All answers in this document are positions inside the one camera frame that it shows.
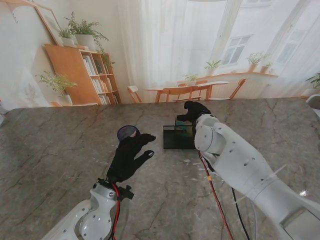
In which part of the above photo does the blue mesh pen cup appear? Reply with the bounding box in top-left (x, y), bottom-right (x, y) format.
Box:
top-left (116, 125), bottom-right (141, 142)

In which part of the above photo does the red and black left arm cable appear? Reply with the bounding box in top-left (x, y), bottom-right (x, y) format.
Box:
top-left (109, 184), bottom-right (122, 240)

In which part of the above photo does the printed room backdrop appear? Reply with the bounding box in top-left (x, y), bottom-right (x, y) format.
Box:
top-left (0, 0), bottom-right (320, 108)

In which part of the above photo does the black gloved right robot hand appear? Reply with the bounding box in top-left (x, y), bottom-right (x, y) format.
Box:
top-left (176, 100), bottom-right (212, 127)

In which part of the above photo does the red and black arm cable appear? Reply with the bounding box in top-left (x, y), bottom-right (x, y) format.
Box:
top-left (109, 184), bottom-right (122, 240)
top-left (198, 151), bottom-right (251, 240)

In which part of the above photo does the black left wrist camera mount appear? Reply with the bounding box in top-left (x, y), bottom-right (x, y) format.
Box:
top-left (117, 185), bottom-right (135, 201)

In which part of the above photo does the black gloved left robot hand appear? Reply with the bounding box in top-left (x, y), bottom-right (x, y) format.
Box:
top-left (106, 133), bottom-right (157, 183)

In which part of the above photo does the red and black right arm cable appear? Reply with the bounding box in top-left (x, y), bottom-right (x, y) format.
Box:
top-left (198, 151), bottom-right (251, 240)

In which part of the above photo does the white rounded object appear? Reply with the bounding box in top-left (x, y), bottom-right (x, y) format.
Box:
top-left (306, 94), bottom-right (320, 110)

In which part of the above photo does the black mesh desk organizer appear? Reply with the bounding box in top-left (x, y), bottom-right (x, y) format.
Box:
top-left (162, 116), bottom-right (201, 150)

